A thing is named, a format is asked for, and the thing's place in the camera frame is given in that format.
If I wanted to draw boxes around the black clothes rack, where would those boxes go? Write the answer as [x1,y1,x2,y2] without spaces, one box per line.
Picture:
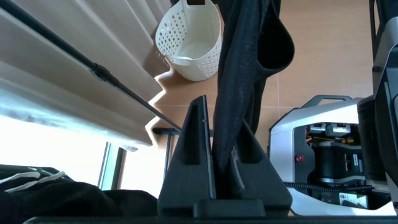
[0,0,215,183]

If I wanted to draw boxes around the black coiled cable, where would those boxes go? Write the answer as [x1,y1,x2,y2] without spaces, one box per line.
[283,182,376,193]

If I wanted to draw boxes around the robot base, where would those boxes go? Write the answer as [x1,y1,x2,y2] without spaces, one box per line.
[267,0,398,217]

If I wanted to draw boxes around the black garment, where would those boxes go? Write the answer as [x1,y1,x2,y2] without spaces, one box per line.
[211,0,295,200]

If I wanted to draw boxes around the beige curtain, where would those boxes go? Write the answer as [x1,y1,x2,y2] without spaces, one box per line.
[0,0,174,152]

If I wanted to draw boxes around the white laundry basket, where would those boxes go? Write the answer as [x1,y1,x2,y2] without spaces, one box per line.
[155,0,223,82]

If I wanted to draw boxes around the black shorts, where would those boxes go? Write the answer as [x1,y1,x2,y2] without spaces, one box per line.
[0,164,158,218]

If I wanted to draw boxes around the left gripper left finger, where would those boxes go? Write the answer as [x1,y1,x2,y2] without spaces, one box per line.
[157,95,217,218]

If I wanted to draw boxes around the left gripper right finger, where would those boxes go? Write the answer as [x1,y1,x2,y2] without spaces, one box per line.
[229,119,293,218]

